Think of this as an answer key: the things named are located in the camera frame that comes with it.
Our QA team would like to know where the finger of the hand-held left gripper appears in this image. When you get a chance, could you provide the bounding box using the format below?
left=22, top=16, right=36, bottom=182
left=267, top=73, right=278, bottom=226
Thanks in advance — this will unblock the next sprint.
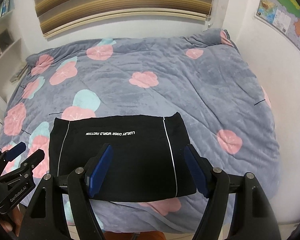
left=1, top=142, right=27, bottom=161
left=22, top=149, right=45, bottom=178

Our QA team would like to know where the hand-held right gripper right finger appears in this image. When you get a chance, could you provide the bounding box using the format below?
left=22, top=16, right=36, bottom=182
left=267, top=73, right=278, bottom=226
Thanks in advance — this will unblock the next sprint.
left=184, top=144, right=282, bottom=240

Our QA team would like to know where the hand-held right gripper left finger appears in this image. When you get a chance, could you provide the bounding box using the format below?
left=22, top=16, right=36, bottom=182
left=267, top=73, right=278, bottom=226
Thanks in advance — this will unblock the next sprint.
left=20, top=144, right=113, bottom=240

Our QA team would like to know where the black hooded jacket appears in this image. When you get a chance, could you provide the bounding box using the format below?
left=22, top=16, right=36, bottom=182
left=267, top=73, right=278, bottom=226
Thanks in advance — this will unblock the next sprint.
left=48, top=112, right=198, bottom=202

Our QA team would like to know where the person's left hand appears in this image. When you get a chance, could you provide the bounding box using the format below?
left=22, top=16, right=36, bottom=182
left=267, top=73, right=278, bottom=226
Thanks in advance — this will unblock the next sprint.
left=1, top=217, right=17, bottom=233

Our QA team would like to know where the stack of papers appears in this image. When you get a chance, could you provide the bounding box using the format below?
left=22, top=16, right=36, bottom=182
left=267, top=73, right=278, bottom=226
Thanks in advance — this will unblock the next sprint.
left=9, top=66, right=28, bottom=83

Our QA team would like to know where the grey floral blanket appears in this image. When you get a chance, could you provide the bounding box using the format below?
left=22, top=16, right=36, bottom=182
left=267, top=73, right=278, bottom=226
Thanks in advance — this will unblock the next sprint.
left=0, top=28, right=280, bottom=230

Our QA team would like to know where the white bookshelf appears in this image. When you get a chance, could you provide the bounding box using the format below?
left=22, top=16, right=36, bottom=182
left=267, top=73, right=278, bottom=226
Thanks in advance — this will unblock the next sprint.
left=0, top=0, right=29, bottom=88

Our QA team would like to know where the grey box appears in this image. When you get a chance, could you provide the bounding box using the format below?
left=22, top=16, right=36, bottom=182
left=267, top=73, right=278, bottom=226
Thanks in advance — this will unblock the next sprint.
left=0, top=29, right=11, bottom=51

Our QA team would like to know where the striped window blind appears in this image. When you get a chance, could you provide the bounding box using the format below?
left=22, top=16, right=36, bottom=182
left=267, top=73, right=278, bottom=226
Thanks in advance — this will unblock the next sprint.
left=31, top=0, right=213, bottom=38

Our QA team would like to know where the wall map poster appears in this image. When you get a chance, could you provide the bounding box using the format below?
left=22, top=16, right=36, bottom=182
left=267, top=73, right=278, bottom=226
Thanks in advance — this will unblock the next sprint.
left=255, top=0, right=300, bottom=63

